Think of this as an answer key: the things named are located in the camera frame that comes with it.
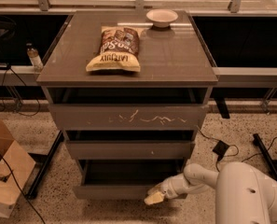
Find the black cable over box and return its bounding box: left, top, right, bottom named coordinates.
left=0, top=138, right=47, bottom=224

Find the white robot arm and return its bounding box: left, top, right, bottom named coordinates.
left=145, top=162, right=277, bottom=224

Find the black floor stand left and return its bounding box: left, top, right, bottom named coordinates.
left=26, top=131, right=64, bottom=200

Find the grey drawer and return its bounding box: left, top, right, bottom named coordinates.
left=65, top=141, right=195, bottom=160
left=49, top=104, right=207, bottom=131
left=74, top=159, right=186, bottom=200

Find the grey top drawer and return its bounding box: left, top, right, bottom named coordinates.
left=49, top=104, right=207, bottom=131

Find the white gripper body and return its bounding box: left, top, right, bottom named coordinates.
left=160, top=174, right=190, bottom=199

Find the black device on ledge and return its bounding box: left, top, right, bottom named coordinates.
left=0, top=63, right=10, bottom=71

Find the black floor stand right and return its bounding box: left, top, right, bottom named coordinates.
left=253, top=133, right=277, bottom=181

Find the black adapter cable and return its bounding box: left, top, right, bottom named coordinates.
left=196, top=124, right=277, bottom=170

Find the white ceramic bowl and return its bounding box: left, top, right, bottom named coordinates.
left=146, top=9, right=178, bottom=28

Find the grey middle drawer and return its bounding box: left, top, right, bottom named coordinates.
left=65, top=141, right=195, bottom=160

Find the cardboard box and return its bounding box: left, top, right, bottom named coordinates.
left=0, top=120, right=35, bottom=218

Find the small clear bottle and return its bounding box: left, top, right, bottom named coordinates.
left=26, top=43, right=43, bottom=72

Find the black power adapter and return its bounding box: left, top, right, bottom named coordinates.
left=213, top=141, right=229, bottom=161

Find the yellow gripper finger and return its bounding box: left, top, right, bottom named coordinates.
left=147, top=183, right=161, bottom=195
left=144, top=191, right=165, bottom=205

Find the grey drawer cabinet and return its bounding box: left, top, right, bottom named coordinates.
left=35, top=9, right=219, bottom=185

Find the grey bottom drawer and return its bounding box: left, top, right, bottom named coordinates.
left=74, top=159, right=186, bottom=200

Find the black cable left wall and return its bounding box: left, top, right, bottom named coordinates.
left=0, top=67, right=42, bottom=118

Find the yellow brown chips bag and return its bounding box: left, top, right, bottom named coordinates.
left=86, top=26, right=142, bottom=72

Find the black floor stand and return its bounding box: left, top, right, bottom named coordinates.
left=26, top=131, right=64, bottom=200
left=253, top=133, right=277, bottom=181

